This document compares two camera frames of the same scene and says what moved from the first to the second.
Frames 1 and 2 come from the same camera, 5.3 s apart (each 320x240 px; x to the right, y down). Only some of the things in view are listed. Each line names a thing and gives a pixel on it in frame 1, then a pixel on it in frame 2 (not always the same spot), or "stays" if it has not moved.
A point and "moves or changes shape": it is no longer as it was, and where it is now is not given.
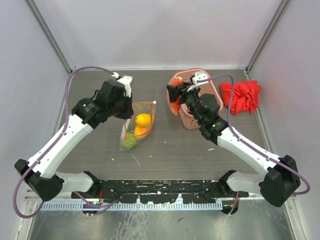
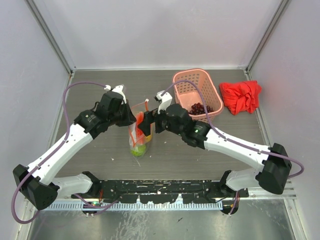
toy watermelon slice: x=174 y=107 to x=139 y=119
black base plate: x=190 y=191 stays
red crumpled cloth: x=245 y=96 stays
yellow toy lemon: x=143 y=120 moves or changes shape
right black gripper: x=180 y=90 to x=148 y=119
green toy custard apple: x=131 y=141 to x=139 y=150
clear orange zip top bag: x=136 y=127 moves or changes shape
